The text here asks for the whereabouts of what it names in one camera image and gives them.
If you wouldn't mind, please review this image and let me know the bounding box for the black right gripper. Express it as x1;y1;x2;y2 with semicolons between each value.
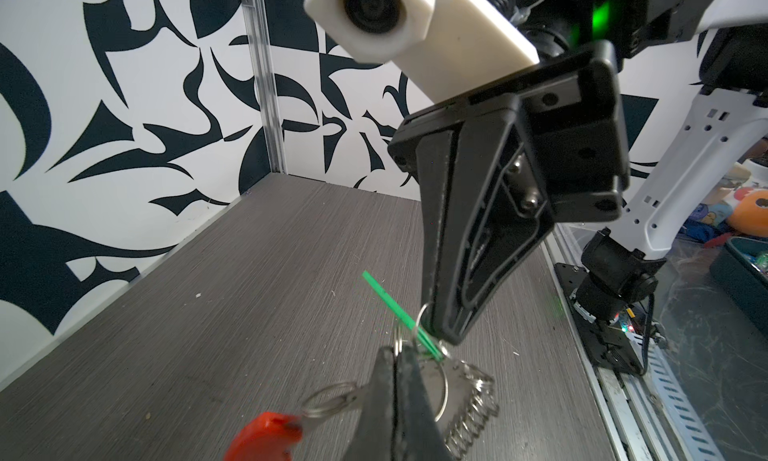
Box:
388;40;630;345

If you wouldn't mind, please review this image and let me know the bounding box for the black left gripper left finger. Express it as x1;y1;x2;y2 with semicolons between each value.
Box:
343;347;396;461

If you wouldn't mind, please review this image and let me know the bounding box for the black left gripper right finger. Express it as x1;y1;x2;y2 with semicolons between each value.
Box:
395;346;452;461

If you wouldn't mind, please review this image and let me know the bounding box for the green tagged key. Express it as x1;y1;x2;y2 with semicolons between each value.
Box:
362;271;445;362

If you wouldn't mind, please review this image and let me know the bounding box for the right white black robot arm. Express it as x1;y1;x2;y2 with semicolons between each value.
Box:
389;24;767;375

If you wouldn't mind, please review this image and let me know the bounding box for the orange plush toy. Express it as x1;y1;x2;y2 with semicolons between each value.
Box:
726;188;767;238

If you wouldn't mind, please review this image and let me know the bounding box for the blue bin with items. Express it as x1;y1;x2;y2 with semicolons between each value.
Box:
709;237;767;337

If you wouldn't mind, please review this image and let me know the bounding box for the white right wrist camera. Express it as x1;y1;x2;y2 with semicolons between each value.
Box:
304;0;539;103

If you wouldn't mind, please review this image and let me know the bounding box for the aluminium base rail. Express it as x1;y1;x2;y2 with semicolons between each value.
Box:
545;226;723;460

